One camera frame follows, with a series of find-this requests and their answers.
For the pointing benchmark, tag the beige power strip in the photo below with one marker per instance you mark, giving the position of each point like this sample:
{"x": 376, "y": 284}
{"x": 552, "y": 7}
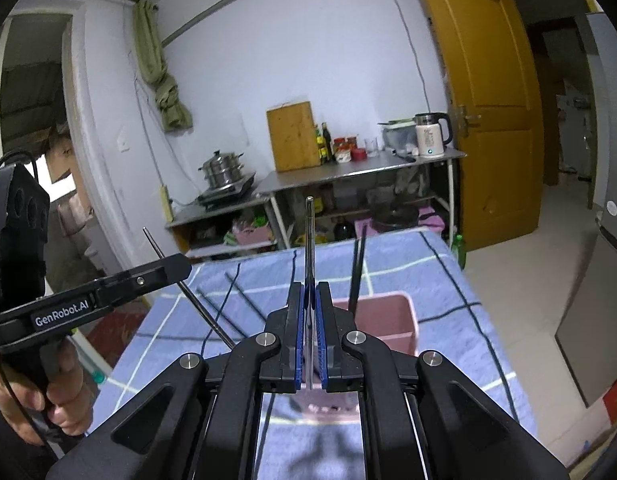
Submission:
{"x": 166, "y": 202}

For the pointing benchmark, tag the low steel counter shelf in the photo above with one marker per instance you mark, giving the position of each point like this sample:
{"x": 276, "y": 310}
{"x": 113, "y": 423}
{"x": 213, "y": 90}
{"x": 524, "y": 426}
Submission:
{"x": 208, "y": 212}

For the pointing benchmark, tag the translucent plastic storage box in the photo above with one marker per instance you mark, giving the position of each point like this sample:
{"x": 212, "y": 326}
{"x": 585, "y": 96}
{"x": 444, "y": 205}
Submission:
{"x": 398, "y": 137}

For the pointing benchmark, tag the person's left hand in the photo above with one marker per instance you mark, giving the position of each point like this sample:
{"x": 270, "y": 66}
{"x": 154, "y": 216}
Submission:
{"x": 63, "y": 405}

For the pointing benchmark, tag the yellow oil bottle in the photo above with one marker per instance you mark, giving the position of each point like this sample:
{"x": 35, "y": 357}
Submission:
{"x": 320, "y": 150}

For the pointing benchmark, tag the green glass bottle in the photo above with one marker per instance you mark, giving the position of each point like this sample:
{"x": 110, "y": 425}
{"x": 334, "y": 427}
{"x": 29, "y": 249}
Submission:
{"x": 458, "y": 252}

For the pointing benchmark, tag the small red container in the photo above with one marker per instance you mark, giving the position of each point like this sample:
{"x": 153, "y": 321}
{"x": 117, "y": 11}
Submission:
{"x": 359, "y": 154}

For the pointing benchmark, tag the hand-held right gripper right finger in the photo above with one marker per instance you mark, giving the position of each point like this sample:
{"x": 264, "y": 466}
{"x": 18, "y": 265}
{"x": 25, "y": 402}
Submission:
{"x": 326, "y": 320}

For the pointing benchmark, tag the steel kitchen table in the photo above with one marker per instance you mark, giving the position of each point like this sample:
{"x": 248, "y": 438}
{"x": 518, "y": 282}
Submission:
{"x": 338, "y": 172}

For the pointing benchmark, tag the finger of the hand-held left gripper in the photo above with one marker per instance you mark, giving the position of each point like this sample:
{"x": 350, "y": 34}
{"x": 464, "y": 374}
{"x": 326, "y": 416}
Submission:
{"x": 153, "y": 275}

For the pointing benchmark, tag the pink plastic basket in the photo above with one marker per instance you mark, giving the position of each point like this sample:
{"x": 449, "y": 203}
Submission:
{"x": 253, "y": 236}

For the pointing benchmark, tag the white wall switch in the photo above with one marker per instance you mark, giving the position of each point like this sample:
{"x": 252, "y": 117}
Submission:
{"x": 124, "y": 140}

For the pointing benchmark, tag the clear glass cup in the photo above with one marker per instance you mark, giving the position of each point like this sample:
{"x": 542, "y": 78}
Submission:
{"x": 371, "y": 147}

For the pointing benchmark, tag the yellow wooden door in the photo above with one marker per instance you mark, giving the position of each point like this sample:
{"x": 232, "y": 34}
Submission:
{"x": 488, "y": 85}

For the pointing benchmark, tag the wooden cutting board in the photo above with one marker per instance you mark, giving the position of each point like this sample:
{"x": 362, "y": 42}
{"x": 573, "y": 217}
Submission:
{"x": 293, "y": 137}

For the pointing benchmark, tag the steel steamer pot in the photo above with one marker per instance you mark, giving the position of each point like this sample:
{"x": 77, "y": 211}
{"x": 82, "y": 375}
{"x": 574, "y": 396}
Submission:
{"x": 221, "y": 170}

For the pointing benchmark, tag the pink plastic utensil holder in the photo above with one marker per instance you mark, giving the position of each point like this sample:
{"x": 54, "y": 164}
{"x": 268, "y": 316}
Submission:
{"x": 388, "y": 320}

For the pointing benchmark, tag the green knotted curtain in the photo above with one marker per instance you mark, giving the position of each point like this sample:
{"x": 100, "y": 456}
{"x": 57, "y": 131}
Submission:
{"x": 158, "y": 70}

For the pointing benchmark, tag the blue checked tablecloth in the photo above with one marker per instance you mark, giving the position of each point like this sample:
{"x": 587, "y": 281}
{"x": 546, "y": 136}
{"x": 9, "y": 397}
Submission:
{"x": 438, "y": 285}

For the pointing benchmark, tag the white refrigerator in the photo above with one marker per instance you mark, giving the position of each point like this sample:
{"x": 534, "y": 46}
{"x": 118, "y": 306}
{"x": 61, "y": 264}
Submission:
{"x": 603, "y": 285}

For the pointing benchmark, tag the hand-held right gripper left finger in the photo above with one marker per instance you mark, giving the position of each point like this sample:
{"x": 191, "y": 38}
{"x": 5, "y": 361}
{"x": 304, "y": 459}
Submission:
{"x": 294, "y": 320}

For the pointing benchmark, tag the black cooking pot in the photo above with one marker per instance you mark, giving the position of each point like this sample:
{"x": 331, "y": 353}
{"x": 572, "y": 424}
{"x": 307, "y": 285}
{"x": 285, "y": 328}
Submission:
{"x": 396, "y": 220}

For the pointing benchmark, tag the green-capped plastic bottle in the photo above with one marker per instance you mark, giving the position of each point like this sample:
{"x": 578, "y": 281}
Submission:
{"x": 97, "y": 377}

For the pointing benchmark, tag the black induction cooker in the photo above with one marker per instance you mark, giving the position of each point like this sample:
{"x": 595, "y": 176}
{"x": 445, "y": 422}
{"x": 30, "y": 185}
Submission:
{"x": 226, "y": 191}

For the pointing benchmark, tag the dark sauce bottle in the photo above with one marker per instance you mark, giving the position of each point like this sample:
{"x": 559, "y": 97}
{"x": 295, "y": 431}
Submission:
{"x": 328, "y": 142}

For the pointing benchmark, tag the white electric kettle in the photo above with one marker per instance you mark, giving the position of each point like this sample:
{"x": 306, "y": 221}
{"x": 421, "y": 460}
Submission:
{"x": 431, "y": 137}

